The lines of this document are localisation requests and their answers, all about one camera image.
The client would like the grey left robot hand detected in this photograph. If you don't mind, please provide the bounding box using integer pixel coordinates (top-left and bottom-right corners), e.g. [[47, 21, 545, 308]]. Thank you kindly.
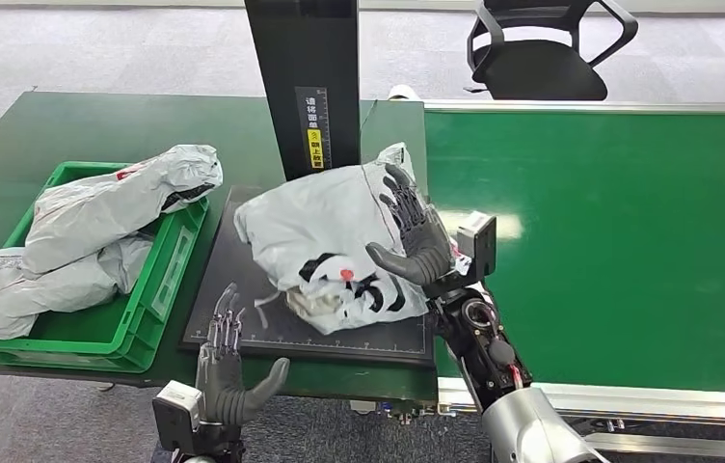
[[195, 283, 291, 428]]

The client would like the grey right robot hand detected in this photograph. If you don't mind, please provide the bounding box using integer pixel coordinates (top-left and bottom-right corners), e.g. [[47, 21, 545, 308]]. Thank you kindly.
[[365, 162, 458, 288]]

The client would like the grey mailer bag black print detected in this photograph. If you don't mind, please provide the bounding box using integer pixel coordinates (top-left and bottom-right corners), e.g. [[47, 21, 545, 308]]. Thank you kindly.
[[233, 142, 466, 336]]

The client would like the green plastic delivery crate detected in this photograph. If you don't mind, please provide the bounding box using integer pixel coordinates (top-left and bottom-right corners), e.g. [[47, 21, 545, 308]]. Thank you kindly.
[[0, 160, 210, 375]]

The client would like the green conveyor belt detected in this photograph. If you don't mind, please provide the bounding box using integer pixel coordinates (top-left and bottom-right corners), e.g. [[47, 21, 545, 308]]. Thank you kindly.
[[424, 109, 725, 395]]

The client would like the black inbound scanner machine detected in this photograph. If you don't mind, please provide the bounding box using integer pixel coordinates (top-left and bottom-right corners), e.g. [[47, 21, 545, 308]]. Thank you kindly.
[[178, 0, 437, 368]]

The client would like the black yellow label sticker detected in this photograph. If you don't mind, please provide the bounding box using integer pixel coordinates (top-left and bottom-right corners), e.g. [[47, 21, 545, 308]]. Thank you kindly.
[[293, 86, 333, 173]]

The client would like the grey mailer bag with label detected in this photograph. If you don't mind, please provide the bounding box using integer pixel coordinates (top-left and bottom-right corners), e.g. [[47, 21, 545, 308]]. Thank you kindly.
[[0, 232, 154, 341]]

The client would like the black office chair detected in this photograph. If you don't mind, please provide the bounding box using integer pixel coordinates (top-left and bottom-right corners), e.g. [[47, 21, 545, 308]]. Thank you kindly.
[[464, 0, 639, 102]]

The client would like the grey crumpled plastic mailer bag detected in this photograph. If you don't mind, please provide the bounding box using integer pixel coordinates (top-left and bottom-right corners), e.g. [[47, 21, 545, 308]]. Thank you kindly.
[[22, 144, 224, 276]]

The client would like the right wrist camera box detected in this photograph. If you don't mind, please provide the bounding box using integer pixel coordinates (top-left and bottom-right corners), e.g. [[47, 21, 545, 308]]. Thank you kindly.
[[454, 210, 497, 286]]

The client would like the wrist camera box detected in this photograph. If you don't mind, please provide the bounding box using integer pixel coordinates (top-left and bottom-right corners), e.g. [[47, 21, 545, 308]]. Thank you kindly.
[[151, 381, 205, 456], [454, 210, 497, 286]]

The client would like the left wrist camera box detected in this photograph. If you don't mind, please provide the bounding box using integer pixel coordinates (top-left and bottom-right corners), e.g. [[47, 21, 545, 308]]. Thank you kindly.
[[151, 381, 205, 456]]

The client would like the thin black cable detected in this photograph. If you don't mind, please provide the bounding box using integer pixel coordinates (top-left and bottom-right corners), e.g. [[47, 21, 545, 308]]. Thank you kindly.
[[359, 98, 378, 135]]

